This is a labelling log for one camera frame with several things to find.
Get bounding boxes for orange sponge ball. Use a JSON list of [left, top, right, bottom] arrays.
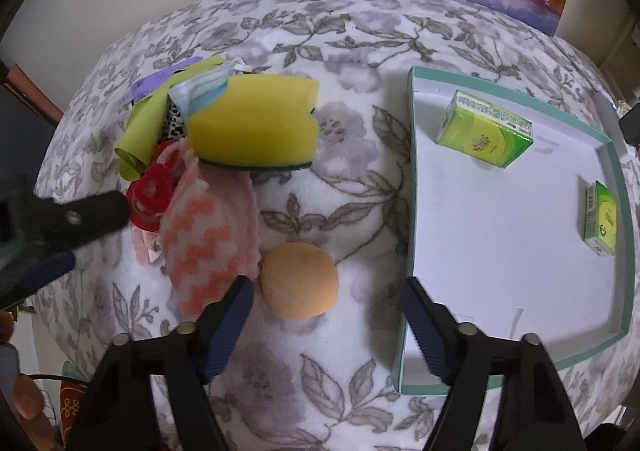
[[261, 242, 339, 319]]

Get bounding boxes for black cabinet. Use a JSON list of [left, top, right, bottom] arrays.
[[0, 81, 63, 192]]

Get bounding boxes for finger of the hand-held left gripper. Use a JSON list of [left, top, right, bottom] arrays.
[[0, 251, 77, 309], [0, 190, 132, 262]]

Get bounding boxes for yellow sponge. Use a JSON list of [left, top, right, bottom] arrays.
[[186, 73, 321, 172]]

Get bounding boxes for dark grey object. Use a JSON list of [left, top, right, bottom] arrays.
[[619, 103, 640, 148]]

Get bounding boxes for red patterned cloth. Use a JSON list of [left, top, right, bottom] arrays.
[[59, 378, 92, 451]]

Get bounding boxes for pink and white checked cloth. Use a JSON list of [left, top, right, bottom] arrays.
[[159, 138, 262, 316]]

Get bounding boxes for green cloth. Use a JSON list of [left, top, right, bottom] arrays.
[[114, 56, 226, 180]]

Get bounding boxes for blue face mask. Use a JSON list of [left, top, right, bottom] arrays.
[[167, 60, 251, 116]]

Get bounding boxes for black and white scrunchie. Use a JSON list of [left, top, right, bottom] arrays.
[[162, 101, 190, 142]]

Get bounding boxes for white box with teal rim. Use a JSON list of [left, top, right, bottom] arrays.
[[392, 65, 630, 397]]

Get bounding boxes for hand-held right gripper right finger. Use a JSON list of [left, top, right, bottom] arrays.
[[402, 276, 588, 451]]

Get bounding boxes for reddish-brown board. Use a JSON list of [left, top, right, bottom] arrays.
[[7, 63, 65, 124]]

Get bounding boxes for red tape ring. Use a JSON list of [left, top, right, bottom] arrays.
[[125, 140, 180, 232]]

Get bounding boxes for pink floral cloth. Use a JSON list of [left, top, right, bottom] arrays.
[[132, 226, 167, 264]]

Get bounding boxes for white plastic bar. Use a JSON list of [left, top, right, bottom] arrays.
[[595, 93, 632, 162]]

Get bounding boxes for green tissue pack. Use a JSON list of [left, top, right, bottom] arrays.
[[436, 90, 535, 169], [582, 181, 617, 257]]

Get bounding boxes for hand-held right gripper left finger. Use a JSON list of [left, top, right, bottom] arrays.
[[70, 275, 255, 451]]

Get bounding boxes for purple cloth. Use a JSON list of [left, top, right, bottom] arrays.
[[129, 57, 203, 104]]

